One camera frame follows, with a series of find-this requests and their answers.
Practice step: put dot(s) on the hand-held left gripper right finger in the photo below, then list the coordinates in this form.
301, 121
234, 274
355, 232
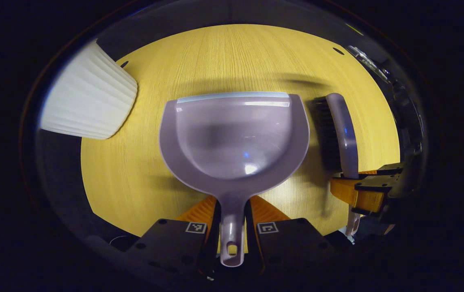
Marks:
292, 247

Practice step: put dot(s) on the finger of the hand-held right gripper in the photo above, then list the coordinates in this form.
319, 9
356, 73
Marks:
361, 196
390, 168

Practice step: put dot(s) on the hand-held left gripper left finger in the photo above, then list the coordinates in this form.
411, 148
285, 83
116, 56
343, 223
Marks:
167, 247

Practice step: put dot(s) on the small pink broom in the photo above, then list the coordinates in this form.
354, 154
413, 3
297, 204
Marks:
343, 129

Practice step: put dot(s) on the pink dustpan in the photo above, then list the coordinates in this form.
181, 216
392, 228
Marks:
236, 142

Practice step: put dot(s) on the white ribbed garbage bin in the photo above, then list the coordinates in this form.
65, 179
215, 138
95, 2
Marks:
89, 97

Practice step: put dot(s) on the wooden desktop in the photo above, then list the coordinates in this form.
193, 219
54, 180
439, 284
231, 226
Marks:
232, 56

